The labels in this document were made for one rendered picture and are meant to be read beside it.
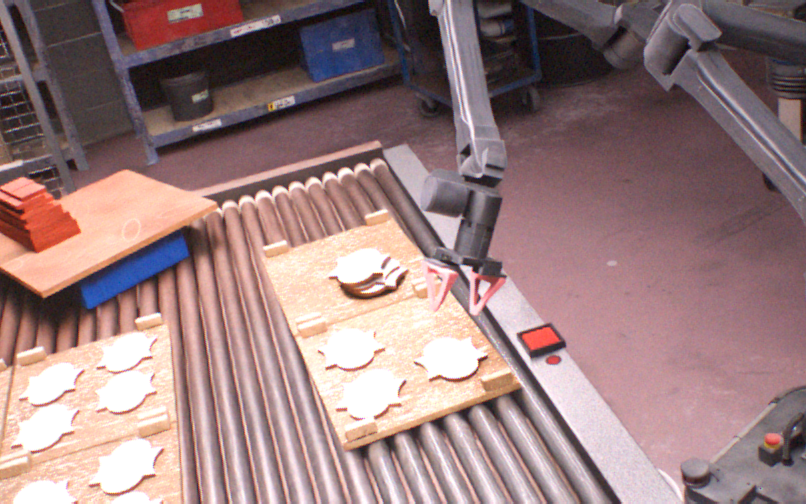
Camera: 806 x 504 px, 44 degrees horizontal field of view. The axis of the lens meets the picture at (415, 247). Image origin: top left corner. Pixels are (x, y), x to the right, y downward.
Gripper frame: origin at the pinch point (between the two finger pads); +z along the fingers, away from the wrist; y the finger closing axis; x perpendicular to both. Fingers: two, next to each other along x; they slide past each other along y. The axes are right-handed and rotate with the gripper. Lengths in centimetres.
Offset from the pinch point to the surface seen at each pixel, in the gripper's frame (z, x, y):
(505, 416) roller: 19.3, 0.4, -20.3
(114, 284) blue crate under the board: 30, -114, -2
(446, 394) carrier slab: 19.5, -11.4, -16.6
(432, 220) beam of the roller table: -5, -70, -61
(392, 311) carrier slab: 13, -43, -28
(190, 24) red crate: -51, -424, -183
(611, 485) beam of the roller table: 20.5, 26.6, -17.7
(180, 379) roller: 37, -66, 5
